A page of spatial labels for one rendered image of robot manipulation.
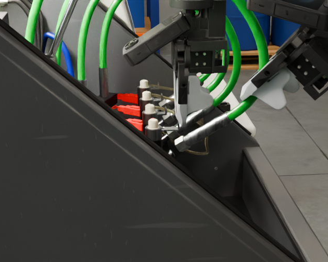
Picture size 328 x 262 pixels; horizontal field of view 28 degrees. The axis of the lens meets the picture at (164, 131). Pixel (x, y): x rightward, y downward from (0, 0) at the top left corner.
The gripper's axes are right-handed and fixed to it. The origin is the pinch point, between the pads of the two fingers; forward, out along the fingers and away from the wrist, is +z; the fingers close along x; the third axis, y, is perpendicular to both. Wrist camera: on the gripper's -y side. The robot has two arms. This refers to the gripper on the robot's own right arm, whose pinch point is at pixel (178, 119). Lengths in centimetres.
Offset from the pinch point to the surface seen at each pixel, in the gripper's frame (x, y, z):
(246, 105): -14.3, 8.0, -6.7
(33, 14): -1.6, -22.2, -18.3
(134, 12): 529, 17, 74
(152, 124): -0.8, -4.4, 0.4
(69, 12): -31.8, -15.2, -23.6
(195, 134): -11.6, 1.1, -1.5
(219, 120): -12.9, 4.4, -4.0
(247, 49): 456, 112, 97
